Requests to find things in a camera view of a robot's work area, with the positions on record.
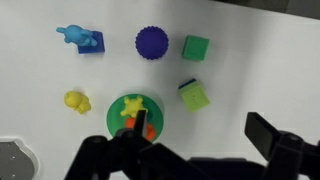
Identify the purple ridged ball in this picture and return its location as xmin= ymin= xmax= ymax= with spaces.
xmin=134 ymin=25 xmax=170 ymax=61

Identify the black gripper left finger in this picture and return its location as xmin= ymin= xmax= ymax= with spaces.
xmin=64 ymin=109 xmax=201 ymax=180

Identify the orange figure toy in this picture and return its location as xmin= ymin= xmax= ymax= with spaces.
xmin=124 ymin=118 xmax=157 ymax=142

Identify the grey metal mounting plate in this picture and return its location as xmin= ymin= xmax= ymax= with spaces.
xmin=0 ymin=136 xmax=40 ymax=180

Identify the green cube block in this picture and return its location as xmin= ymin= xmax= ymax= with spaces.
xmin=181 ymin=34 xmax=211 ymax=62

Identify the yellow spiky star toy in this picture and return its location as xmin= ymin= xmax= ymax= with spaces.
xmin=119 ymin=95 xmax=149 ymax=119

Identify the yellow animal toy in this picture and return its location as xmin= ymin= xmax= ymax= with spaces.
xmin=63 ymin=90 xmax=92 ymax=115

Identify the green translucent bowl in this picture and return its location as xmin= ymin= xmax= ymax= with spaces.
xmin=106 ymin=93 xmax=165 ymax=144

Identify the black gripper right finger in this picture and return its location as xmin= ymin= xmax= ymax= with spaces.
xmin=244 ymin=111 xmax=320 ymax=180

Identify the light blue animal toy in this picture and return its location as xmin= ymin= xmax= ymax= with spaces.
xmin=55 ymin=24 xmax=99 ymax=48

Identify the blue square block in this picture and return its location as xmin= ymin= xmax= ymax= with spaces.
xmin=77 ymin=30 xmax=106 ymax=55

